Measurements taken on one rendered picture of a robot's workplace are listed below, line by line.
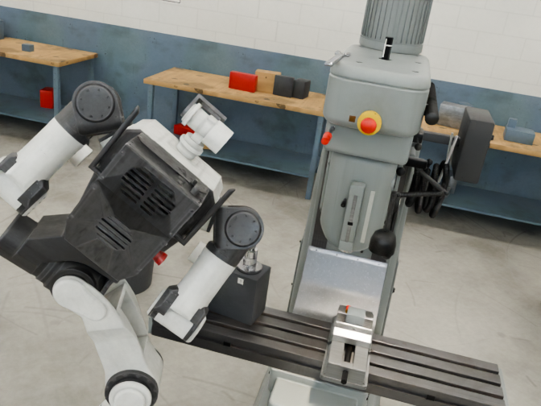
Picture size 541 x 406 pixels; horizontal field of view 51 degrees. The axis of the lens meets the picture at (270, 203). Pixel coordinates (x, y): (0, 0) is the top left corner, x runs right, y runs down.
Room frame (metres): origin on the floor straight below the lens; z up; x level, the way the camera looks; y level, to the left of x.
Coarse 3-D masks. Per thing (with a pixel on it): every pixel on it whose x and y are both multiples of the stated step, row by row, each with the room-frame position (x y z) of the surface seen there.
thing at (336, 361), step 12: (372, 312) 1.75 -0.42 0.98; (372, 324) 1.64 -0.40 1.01; (372, 336) 1.68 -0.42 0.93; (336, 348) 1.51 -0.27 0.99; (348, 348) 1.53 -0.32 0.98; (360, 348) 1.53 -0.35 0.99; (324, 360) 1.51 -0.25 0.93; (336, 360) 1.45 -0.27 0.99; (348, 360) 1.47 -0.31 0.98; (360, 360) 1.47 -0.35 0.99; (324, 372) 1.45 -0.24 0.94; (336, 372) 1.43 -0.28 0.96; (348, 372) 1.42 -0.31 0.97; (360, 372) 1.42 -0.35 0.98; (348, 384) 1.42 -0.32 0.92; (360, 384) 1.42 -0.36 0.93
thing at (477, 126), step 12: (468, 108) 1.94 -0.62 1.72; (468, 120) 1.81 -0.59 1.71; (480, 120) 1.78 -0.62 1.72; (492, 120) 1.80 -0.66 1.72; (468, 132) 1.78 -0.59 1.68; (480, 132) 1.77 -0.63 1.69; (492, 132) 1.77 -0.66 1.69; (468, 144) 1.78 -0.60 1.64; (480, 144) 1.77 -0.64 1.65; (456, 156) 1.84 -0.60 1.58; (468, 156) 1.78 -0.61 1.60; (480, 156) 1.77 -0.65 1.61; (456, 168) 1.78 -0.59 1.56; (468, 168) 1.77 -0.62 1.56; (480, 168) 1.77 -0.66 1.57; (468, 180) 1.77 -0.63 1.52
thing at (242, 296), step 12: (240, 264) 1.73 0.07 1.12; (264, 264) 1.78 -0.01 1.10; (240, 276) 1.68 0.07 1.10; (252, 276) 1.68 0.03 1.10; (264, 276) 1.72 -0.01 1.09; (228, 288) 1.70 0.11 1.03; (240, 288) 1.68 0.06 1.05; (252, 288) 1.67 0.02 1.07; (264, 288) 1.74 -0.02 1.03; (216, 300) 1.71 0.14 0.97; (228, 300) 1.70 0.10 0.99; (240, 300) 1.68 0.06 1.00; (252, 300) 1.66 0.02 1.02; (264, 300) 1.75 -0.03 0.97; (216, 312) 1.71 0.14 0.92; (228, 312) 1.69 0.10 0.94; (240, 312) 1.68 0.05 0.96; (252, 312) 1.66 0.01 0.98
